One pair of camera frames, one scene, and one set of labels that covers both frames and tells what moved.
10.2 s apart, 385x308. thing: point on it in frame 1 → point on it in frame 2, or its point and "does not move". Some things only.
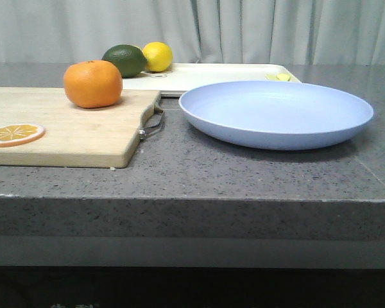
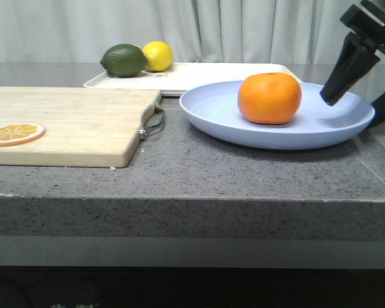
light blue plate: [276, 115] does not move
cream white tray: [183, 78] does not move
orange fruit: [93, 84] → [270, 98]
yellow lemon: [158, 54] does not move
